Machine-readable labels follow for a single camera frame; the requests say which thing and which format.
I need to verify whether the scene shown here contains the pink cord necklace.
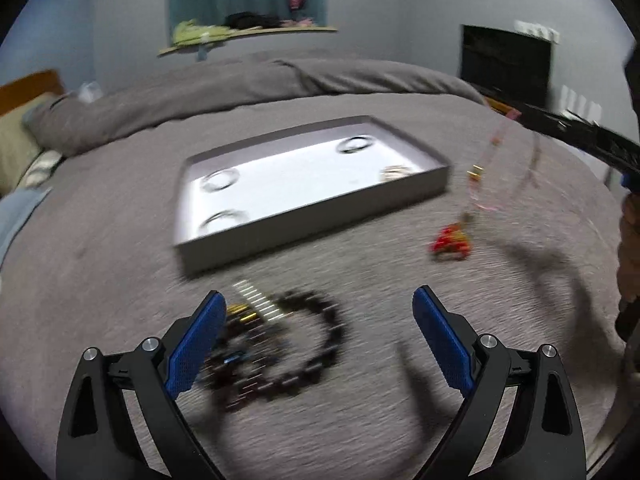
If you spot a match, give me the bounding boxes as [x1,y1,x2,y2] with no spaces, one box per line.
[462,109,544,226]

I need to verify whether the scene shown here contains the large black bead bracelet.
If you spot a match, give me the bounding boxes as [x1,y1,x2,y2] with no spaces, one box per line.
[234,288,350,403]

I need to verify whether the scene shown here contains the small dark bead bracelet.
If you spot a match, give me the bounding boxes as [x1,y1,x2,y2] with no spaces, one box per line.
[199,309,296,411]

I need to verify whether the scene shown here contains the red gold charm jewelry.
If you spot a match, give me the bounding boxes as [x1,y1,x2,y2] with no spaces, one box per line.
[431,222,472,260]

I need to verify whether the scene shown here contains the pearl bar clip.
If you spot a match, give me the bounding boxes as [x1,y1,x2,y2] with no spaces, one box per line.
[233,280,286,323]

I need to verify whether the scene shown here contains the silver ring bracelet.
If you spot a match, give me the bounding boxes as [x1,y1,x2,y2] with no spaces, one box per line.
[199,208,249,236]

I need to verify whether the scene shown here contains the black hair tie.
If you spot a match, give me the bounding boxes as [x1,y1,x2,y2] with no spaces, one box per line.
[335,134,377,155]

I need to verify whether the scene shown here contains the clear bangle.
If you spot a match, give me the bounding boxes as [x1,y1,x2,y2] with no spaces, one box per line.
[201,168,240,193]

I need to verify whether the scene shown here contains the black television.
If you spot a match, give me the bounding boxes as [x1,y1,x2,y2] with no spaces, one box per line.
[459,25,553,107]

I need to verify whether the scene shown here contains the grey duvet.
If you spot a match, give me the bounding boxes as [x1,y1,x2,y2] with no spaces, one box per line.
[1,52,626,479]

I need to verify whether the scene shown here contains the grey shallow box tray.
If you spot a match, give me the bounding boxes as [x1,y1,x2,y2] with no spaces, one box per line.
[174,116,451,275]

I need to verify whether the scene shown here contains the striped pillow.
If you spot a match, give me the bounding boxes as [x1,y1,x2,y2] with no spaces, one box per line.
[16,150,64,188]

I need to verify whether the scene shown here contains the olive green pillow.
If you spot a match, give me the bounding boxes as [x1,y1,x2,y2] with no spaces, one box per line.
[0,92,54,195]

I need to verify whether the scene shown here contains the pink item on shelf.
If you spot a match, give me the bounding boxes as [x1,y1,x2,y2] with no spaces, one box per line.
[280,18,316,28]

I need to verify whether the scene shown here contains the white plastic bag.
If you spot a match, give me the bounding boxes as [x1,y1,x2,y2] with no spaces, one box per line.
[75,81,104,104]

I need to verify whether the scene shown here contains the wooden headboard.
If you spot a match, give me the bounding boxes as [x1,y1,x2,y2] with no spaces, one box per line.
[0,70,65,116]

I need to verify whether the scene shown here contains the wooden window shelf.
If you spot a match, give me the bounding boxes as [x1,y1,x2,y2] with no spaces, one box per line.
[157,26,338,58]

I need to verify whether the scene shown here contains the black cloth on shelf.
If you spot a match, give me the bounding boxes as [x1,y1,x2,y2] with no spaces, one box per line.
[224,11,281,30]

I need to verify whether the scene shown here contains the green cloth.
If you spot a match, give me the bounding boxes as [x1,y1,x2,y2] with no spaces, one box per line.
[171,20,234,48]

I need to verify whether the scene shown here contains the white wall switch panel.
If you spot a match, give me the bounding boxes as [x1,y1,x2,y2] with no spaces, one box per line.
[514,20,560,44]

